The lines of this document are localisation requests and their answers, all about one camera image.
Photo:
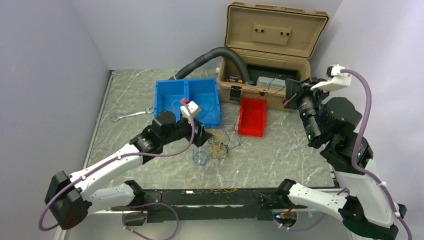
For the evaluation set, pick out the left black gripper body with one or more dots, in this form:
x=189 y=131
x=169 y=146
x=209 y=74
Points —
x=184 y=129

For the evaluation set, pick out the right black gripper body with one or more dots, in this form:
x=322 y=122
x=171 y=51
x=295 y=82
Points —
x=308 y=101

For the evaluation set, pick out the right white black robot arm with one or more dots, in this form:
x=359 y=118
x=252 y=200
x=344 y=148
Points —
x=329 y=124

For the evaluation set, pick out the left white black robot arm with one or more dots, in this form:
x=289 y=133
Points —
x=72 y=197

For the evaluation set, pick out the grey plastic case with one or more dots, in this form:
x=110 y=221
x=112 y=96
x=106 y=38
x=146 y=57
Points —
x=269 y=82

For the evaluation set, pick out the blue two-compartment bin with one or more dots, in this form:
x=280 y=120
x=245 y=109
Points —
x=203 y=91

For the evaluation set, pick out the silver combination wrench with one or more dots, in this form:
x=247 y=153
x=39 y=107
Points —
x=118 y=116

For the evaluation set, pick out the red plastic bin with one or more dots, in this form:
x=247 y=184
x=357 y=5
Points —
x=252 y=118

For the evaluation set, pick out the tan open toolbox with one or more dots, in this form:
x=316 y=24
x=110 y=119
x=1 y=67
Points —
x=268 y=35

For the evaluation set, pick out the small colourful box in toolbox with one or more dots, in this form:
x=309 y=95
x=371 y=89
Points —
x=234 y=79

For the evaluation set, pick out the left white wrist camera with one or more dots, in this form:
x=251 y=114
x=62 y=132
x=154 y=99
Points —
x=189 y=109

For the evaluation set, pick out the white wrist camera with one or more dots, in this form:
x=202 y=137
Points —
x=338 y=79
x=189 y=109

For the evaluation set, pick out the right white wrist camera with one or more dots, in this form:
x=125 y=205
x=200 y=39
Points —
x=338 y=79

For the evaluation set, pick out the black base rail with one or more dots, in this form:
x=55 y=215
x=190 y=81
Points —
x=204 y=204

